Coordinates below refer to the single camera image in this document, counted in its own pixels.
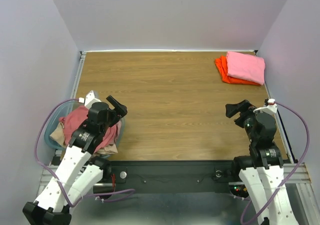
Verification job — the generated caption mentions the rose red t shirt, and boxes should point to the rose red t shirt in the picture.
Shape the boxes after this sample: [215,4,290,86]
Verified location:
[59,105,123,153]

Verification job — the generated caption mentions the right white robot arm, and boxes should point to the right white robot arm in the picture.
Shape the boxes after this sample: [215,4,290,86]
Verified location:
[225,99,298,225]

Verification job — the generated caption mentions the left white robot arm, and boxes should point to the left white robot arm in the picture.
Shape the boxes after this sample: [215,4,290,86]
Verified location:
[22,95,128,225]

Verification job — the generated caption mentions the clear blue plastic bin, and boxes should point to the clear blue plastic bin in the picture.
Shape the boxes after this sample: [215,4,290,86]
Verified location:
[44,101,125,158]

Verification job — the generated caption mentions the folded pink t shirt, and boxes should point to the folded pink t shirt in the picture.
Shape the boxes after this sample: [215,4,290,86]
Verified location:
[226,51,266,85]

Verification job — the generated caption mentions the beige t shirt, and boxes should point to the beige t shirt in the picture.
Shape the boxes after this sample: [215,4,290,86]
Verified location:
[49,122,122,156]

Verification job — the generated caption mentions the folded orange t shirt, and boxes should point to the folded orange t shirt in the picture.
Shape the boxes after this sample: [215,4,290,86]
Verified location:
[214,55,260,86]

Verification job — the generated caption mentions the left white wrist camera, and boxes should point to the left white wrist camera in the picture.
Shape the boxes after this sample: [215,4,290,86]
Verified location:
[77,90,101,110]

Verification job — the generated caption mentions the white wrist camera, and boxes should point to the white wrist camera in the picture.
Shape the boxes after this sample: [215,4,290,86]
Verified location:
[253,98,278,116]
[77,90,101,110]

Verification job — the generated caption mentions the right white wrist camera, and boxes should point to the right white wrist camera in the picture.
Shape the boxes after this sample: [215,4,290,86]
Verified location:
[253,98,278,116]

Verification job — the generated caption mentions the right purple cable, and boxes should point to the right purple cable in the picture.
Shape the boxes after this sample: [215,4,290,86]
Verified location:
[233,102,311,225]

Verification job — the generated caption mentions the purple cable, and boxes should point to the purple cable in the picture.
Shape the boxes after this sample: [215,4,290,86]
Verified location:
[233,102,311,225]
[34,97,136,208]

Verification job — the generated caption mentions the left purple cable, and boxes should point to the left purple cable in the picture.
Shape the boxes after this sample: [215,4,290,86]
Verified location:
[34,97,136,208]

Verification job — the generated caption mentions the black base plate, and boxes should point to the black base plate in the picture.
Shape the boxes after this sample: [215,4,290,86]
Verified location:
[93,160,244,194]

